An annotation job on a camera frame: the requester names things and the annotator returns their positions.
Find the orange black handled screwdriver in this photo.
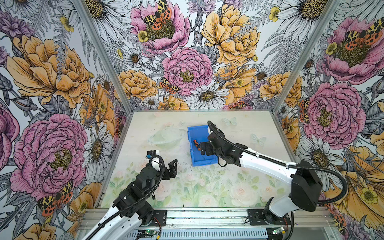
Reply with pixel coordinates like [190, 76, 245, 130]
[193, 140, 201, 151]

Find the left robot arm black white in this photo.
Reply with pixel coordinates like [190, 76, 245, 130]
[83, 155, 178, 240]

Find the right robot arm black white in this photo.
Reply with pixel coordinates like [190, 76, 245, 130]
[196, 133, 323, 224]

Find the blue plastic bin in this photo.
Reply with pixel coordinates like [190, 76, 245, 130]
[188, 125, 218, 167]

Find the left green circuit board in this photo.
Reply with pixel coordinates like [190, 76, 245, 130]
[136, 230, 161, 239]

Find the green circuit board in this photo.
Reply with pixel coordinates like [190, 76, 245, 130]
[272, 227, 286, 235]
[136, 230, 161, 239]

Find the right green circuit board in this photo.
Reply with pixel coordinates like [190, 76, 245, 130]
[272, 227, 286, 235]

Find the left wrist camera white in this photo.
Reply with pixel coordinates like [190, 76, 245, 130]
[146, 150, 160, 171]

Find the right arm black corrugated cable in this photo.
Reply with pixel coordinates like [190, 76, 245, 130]
[206, 120, 349, 205]

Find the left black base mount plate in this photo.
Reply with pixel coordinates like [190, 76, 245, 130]
[148, 209, 168, 227]

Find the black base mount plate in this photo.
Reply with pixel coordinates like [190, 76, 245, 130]
[148, 209, 168, 227]
[246, 209, 291, 226]

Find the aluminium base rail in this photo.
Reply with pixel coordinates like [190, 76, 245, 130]
[79, 206, 335, 230]

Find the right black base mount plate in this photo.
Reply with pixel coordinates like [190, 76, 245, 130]
[246, 209, 291, 226]

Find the white vented cable duct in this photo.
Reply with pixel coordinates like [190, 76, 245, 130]
[131, 228, 269, 240]

